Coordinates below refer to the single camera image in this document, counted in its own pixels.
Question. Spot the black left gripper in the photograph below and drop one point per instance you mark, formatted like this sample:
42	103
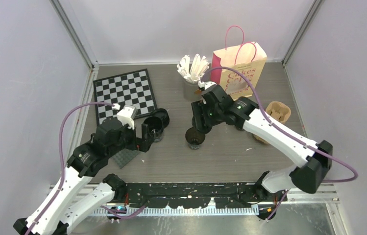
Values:
137	143

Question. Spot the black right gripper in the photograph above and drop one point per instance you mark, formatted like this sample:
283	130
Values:
199	107

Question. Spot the pink cakes paper bag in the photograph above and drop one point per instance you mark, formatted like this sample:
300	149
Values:
231	63

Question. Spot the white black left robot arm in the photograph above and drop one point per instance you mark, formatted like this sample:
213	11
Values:
57	215

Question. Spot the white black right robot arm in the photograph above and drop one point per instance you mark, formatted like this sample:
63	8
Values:
309	167

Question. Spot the black cup stack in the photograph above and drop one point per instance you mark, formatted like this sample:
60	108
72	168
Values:
155	127

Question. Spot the black lid stack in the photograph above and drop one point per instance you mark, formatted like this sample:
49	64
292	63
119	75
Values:
163	115

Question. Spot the grey studded baseplate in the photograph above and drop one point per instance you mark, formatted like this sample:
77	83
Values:
123	157

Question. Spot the grey holder cup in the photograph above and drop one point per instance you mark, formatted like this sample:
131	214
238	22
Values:
190	91

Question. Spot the white wrapped stirrers bundle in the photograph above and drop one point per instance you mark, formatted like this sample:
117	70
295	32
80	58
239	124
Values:
192	70

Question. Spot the black white chessboard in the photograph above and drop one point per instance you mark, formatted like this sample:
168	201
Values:
132	88

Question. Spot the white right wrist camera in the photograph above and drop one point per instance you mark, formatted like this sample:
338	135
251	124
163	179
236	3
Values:
205	89

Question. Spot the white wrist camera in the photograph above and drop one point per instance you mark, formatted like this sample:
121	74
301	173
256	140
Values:
205	89
125	114

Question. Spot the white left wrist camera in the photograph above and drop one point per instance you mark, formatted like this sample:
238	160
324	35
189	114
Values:
125	114

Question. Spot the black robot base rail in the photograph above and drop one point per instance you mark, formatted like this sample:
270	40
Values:
194	195

